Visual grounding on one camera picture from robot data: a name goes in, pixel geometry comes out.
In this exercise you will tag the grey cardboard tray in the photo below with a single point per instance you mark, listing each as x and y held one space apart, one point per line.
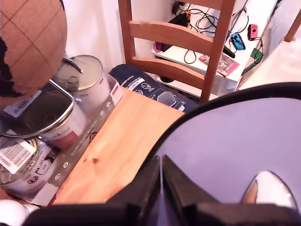
94 131

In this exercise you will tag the white paint can red label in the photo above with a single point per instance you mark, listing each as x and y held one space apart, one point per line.
70 131

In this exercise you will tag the dark blue printed package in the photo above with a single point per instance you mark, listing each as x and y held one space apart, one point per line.
141 82

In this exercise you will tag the white paint can barcode sticker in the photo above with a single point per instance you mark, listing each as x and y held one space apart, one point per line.
28 179

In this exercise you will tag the red game case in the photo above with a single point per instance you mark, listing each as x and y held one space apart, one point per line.
227 66

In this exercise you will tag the white low shelf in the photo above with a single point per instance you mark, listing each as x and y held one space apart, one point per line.
175 53

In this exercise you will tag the white rounded object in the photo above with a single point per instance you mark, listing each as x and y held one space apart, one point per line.
11 213

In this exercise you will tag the magenta small object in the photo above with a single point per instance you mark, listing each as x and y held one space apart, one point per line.
158 46

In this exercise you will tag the green flat object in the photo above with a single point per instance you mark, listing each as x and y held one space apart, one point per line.
256 54

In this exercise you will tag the blue game controller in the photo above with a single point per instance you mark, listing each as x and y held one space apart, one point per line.
238 42

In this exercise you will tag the pink game controller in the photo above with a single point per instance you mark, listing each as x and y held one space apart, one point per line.
252 31

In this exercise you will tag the tan globe with dark pattern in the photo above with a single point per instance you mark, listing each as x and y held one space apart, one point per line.
33 47

